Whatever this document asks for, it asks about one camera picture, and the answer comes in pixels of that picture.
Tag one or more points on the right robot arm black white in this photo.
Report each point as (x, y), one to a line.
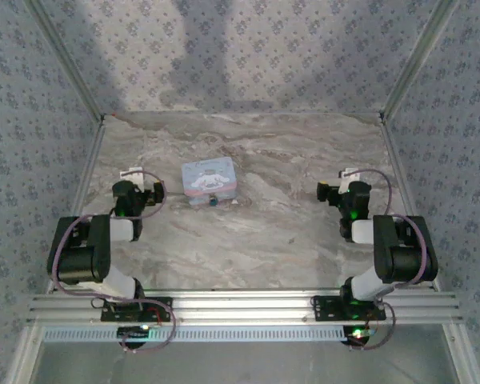
(396, 248)

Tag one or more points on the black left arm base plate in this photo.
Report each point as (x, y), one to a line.
(116, 312)

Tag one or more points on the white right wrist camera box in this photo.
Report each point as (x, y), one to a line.
(349, 176)

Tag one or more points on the light blue cartoon tin box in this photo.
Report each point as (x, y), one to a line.
(208, 178)

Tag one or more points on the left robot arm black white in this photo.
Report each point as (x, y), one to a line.
(98, 244)

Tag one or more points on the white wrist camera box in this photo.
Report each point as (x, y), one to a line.
(349, 176)
(130, 174)

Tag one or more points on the right controller board green light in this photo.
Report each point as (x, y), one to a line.
(358, 334)

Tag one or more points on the controller board green light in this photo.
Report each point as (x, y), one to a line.
(358, 334)
(134, 332)

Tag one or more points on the small padlock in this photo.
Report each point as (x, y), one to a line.
(214, 199)

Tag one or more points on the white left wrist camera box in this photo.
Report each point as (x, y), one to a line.
(130, 174)

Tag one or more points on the aluminium mounting rail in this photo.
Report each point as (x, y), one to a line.
(244, 306)

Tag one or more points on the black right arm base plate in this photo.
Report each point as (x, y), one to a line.
(328, 308)

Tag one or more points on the aluminium frame post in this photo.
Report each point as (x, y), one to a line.
(420, 60)
(64, 60)

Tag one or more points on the left controller board green light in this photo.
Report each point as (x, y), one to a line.
(134, 332)

